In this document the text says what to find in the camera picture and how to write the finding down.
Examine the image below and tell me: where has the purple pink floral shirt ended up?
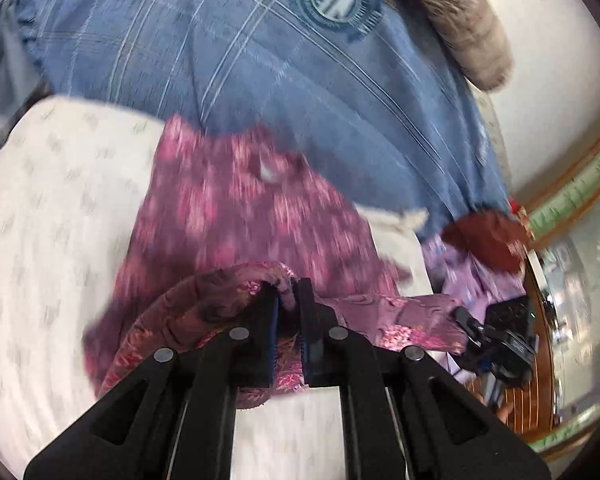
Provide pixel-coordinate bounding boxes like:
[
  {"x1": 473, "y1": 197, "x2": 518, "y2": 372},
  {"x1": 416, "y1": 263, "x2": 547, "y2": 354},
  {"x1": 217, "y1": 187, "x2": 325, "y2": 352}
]
[{"x1": 83, "y1": 116, "x2": 466, "y2": 396}]

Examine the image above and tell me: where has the lilac floral garment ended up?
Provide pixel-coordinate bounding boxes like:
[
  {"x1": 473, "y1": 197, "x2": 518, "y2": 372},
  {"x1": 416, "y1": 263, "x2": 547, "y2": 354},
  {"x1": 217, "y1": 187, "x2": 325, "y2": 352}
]
[{"x1": 422, "y1": 235, "x2": 526, "y2": 322}]

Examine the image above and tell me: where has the dark red cloth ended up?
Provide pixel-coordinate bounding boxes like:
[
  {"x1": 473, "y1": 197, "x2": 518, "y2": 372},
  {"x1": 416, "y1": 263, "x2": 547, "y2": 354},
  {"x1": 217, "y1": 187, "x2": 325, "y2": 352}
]
[{"x1": 441, "y1": 210, "x2": 531, "y2": 274}]

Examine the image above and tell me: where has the cream leaf-print duvet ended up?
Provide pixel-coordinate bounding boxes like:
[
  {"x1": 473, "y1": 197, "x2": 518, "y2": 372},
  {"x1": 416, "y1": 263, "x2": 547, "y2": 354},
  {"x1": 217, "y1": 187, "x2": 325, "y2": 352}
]
[{"x1": 0, "y1": 98, "x2": 434, "y2": 477}]

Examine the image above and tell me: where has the blue plaid quilt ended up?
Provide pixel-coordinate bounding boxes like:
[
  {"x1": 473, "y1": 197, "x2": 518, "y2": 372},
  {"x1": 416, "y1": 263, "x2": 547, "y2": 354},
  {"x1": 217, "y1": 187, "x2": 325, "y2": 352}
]
[{"x1": 0, "y1": 0, "x2": 508, "y2": 236}]

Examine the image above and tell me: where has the beige striped floral pillow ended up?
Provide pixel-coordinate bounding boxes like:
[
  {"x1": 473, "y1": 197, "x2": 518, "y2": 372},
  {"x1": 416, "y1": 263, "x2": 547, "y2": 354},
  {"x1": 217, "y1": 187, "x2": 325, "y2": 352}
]
[{"x1": 419, "y1": 0, "x2": 514, "y2": 91}]

